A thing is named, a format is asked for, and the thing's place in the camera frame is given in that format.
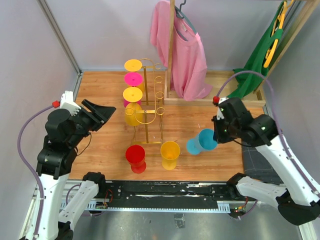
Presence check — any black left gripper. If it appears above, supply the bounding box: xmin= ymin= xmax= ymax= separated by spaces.
xmin=68 ymin=98 xmax=116 ymax=146

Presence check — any grey clothes hanger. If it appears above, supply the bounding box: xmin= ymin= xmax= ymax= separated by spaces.
xmin=174 ymin=0 xmax=198 ymax=35

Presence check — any green t-shirt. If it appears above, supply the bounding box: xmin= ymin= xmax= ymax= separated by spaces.
xmin=227 ymin=16 xmax=275 ymax=99

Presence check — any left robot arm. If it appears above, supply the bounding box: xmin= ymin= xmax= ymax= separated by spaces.
xmin=17 ymin=99 xmax=116 ymax=240

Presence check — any blue plastic wine glass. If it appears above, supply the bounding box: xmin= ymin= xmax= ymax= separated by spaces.
xmin=186 ymin=128 xmax=218 ymax=155

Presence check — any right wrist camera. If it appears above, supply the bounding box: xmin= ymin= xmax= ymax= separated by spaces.
xmin=213 ymin=96 xmax=227 ymax=120

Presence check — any pink plastic wine glass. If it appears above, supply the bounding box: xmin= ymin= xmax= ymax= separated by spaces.
xmin=122 ymin=72 xmax=145 ymax=107

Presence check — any pink t-shirt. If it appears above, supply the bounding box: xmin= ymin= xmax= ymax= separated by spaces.
xmin=150 ymin=0 xmax=212 ymax=101

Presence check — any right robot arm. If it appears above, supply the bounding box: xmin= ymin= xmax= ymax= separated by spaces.
xmin=211 ymin=96 xmax=320 ymax=226

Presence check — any red plastic wine glass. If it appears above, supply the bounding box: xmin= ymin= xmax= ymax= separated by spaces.
xmin=125 ymin=144 xmax=147 ymax=174

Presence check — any dark grey grid mat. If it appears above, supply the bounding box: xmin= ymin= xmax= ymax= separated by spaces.
xmin=241 ymin=146 xmax=283 ymax=185

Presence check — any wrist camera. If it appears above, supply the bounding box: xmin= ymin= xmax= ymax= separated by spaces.
xmin=213 ymin=96 xmax=227 ymax=120
xmin=51 ymin=90 xmax=81 ymax=116

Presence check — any wooden stand post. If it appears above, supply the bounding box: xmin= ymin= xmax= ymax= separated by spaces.
xmin=167 ymin=0 xmax=175 ymax=95

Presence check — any yellow clothes hanger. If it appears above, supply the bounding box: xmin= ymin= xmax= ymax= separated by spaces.
xmin=263 ymin=0 xmax=295 ymax=69

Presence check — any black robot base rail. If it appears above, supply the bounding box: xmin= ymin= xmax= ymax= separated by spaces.
xmin=74 ymin=179 xmax=257 ymax=213

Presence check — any gold wire glass rack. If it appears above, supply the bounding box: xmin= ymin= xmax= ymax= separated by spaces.
xmin=130 ymin=58 xmax=166 ymax=148

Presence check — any yellow wine glass front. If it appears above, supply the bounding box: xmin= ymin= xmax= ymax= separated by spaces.
xmin=160 ymin=141 xmax=181 ymax=171

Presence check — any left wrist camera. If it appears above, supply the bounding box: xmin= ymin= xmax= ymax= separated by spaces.
xmin=51 ymin=90 xmax=81 ymax=116

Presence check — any yellow wine glass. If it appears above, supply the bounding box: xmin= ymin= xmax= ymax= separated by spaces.
xmin=124 ymin=59 xmax=143 ymax=72
xmin=122 ymin=86 xmax=143 ymax=127
xmin=160 ymin=141 xmax=181 ymax=171

